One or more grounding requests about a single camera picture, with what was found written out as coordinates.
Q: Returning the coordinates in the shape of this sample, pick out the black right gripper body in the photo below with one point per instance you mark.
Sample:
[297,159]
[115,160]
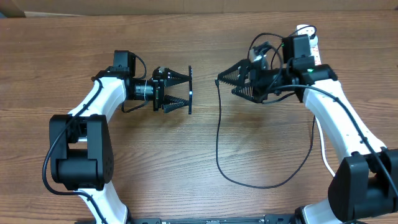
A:
[265,81]

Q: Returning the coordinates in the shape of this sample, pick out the brown cardboard backdrop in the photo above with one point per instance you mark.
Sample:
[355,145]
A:
[24,8]

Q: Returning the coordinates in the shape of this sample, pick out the white usb wall charger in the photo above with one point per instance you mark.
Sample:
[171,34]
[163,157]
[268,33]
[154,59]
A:
[310,32]

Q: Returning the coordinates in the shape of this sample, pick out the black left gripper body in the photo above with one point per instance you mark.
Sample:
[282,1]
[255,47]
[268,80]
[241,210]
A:
[150,89]

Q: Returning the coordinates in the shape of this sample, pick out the black smartphone lit screen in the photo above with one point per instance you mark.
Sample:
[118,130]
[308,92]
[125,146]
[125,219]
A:
[190,90]

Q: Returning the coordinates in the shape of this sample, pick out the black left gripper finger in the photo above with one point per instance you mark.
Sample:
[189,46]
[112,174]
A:
[172,103]
[174,78]

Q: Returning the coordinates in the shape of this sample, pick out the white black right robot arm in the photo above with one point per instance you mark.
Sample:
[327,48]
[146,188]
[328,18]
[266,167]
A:
[365,184]

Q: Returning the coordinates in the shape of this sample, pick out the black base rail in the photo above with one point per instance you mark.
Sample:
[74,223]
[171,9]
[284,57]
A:
[266,219]

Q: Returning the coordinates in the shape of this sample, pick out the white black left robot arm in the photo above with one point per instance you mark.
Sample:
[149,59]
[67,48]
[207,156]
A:
[80,160]

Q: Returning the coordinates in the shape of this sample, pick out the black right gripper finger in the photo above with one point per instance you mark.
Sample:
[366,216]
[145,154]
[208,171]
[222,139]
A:
[249,93]
[237,74]

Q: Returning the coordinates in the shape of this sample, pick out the white power strip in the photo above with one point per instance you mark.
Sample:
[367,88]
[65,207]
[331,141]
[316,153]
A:
[314,51]

